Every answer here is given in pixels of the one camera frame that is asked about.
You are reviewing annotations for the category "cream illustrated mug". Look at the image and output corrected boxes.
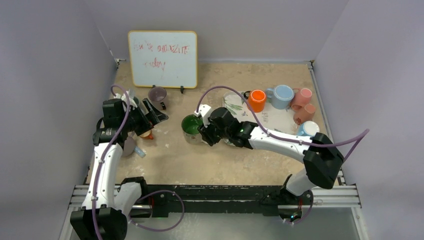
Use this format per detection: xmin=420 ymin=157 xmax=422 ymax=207
xmin=181 ymin=114 xmax=203 ymax=145

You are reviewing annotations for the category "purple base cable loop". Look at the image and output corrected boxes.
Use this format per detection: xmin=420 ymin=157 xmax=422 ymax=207
xmin=127 ymin=190 xmax=186 ymax=233

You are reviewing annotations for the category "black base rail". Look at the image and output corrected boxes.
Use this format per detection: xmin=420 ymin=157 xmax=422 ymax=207
xmin=125 ymin=174 xmax=316 ymax=222

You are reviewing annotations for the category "pink mug front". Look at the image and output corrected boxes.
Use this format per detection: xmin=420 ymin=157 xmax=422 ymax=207
xmin=293 ymin=103 xmax=317 ymax=126

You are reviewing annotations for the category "dark orange terracotta mug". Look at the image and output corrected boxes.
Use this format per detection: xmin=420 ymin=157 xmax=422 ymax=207
xmin=139 ymin=129 xmax=154 ymax=140

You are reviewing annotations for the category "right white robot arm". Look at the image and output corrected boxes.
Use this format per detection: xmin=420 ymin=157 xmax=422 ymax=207
xmin=194 ymin=104 xmax=345 ymax=204

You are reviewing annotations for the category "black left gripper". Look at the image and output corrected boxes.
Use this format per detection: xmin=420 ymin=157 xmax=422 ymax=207
xmin=120 ymin=98 xmax=167 ymax=136

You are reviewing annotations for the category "pink mug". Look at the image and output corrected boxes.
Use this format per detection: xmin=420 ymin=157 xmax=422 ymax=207
xmin=290 ymin=88 xmax=313 ymax=112
xmin=293 ymin=103 xmax=317 ymax=126

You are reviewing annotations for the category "light blue usb stick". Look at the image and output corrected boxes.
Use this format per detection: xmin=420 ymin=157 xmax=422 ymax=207
xmin=134 ymin=146 xmax=146 ymax=158

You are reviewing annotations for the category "light blue mug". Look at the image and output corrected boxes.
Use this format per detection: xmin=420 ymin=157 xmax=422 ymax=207
xmin=265 ymin=85 xmax=295 ymax=110
xmin=296 ymin=120 xmax=320 ymax=137

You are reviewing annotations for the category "white dry-erase board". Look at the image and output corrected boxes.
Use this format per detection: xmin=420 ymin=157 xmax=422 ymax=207
xmin=127 ymin=30 xmax=198 ymax=90

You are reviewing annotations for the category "pink mug back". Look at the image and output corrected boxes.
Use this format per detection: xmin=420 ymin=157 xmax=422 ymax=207
xmin=290 ymin=88 xmax=313 ymax=112

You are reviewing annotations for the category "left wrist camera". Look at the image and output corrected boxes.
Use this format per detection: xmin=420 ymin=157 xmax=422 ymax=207
xmin=115 ymin=89 xmax=140 ymax=111

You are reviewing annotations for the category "lilac ribbed mug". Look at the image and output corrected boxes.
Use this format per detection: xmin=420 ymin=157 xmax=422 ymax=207
xmin=122 ymin=136 xmax=137 ymax=158

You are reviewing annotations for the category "light blue mug back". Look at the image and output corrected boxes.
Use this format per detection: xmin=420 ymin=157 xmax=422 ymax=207
xmin=265 ymin=85 xmax=295 ymax=110

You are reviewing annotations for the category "bright orange mug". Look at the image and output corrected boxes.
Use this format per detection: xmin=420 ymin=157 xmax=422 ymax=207
xmin=247 ymin=89 xmax=267 ymax=113

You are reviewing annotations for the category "light blue mug front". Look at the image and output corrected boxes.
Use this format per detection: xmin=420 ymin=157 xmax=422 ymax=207
xmin=296 ymin=120 xmax=320 ymax=137

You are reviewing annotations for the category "purple mug black handle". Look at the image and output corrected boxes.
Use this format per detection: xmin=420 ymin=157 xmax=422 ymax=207
xmin=148 ymin=86 xmax=169 ymax=111

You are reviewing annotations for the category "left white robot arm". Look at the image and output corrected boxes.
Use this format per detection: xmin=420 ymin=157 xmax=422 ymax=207
xmin=70 ymin=95 xmax=169 ymax=240

